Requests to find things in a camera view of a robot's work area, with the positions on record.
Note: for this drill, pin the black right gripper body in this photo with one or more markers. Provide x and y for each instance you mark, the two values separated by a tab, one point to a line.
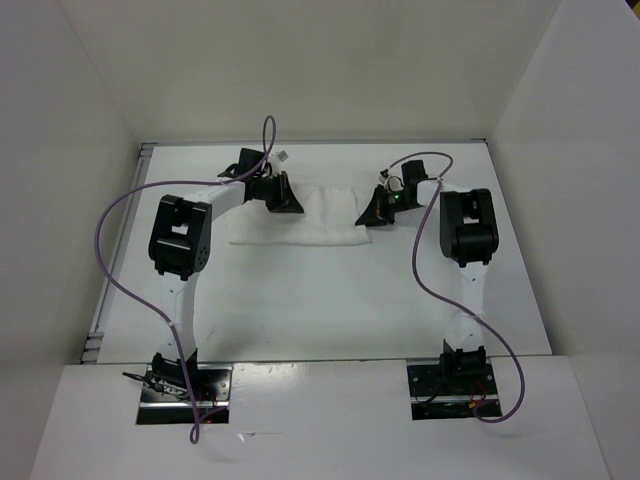
392	203

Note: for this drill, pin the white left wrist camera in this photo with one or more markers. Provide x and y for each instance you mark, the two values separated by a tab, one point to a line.
278	159

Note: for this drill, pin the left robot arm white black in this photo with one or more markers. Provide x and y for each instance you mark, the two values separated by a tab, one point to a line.
180	248

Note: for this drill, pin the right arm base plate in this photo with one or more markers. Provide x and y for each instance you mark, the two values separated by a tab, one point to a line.
433	399

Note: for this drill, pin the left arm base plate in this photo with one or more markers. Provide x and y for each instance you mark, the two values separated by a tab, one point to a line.
162	404

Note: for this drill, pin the white pleated skirt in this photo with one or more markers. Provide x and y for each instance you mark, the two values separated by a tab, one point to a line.
328	220

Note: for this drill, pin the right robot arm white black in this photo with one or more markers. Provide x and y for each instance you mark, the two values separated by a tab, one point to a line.
468	236

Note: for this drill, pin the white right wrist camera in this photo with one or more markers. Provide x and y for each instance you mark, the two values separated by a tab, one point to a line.
389	181

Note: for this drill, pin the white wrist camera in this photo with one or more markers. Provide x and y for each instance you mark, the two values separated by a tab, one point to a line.
389	181
278	159

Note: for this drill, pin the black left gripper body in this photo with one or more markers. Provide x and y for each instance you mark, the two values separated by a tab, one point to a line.
268	191

